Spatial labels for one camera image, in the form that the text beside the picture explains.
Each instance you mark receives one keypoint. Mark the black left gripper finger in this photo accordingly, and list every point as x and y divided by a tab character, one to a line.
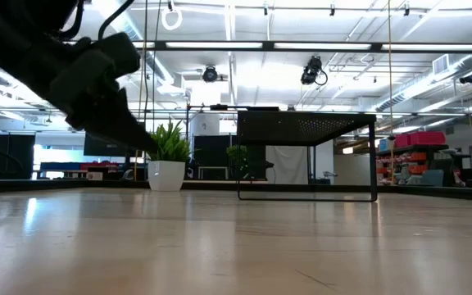
117	127

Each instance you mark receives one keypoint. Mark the black monitor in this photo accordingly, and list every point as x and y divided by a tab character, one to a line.
96	149

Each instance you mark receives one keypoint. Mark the red bench strip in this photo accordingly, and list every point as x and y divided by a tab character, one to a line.
98	166

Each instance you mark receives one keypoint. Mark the green spiky plant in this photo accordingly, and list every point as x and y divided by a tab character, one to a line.
172	143

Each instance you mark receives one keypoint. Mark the white square plant pot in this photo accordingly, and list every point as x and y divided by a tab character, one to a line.
166	175

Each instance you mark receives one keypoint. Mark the white LED light strip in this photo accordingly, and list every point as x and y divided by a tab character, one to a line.
215	45
143	44
432	46
322	46

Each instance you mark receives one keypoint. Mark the black screen panel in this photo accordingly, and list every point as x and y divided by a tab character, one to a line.
211	149

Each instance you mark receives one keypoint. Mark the black partition panel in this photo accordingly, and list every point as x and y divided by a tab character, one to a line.
12	155

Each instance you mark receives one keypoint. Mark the small green leafy plant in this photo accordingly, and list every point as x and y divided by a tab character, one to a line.
236	157

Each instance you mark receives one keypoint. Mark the white cloth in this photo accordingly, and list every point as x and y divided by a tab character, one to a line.
287	164

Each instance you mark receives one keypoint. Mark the black perforated metal shelf riser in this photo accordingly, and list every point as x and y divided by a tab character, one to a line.
301	128

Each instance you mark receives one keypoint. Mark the blue storage bin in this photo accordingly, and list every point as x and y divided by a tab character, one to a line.
383	144

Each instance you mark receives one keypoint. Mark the small red storage bin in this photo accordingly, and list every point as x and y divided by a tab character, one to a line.
402	141

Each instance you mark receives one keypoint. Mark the black storage rack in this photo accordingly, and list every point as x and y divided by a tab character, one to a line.
410	147

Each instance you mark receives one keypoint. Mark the orange rack bin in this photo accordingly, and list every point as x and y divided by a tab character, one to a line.
417	169
417	156

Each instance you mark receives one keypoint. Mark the large red storage bin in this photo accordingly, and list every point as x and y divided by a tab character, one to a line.
426	138

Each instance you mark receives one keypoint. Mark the blue-grey box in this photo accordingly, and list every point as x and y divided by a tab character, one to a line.
432	178

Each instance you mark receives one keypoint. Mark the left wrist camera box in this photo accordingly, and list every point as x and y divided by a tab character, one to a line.
92	69

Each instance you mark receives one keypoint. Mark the black camera stand frame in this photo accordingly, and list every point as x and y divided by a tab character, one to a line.
219	107

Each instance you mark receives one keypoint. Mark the round black ceiling camera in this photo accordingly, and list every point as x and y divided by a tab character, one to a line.
210	74

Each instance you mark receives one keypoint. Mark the black table side rail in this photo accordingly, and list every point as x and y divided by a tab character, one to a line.
211	185

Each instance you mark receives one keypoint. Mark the black overhead frame bar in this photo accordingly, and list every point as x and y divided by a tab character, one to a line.
266	46

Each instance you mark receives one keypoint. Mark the small black ceiling camera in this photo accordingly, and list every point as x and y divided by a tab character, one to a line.
468	78

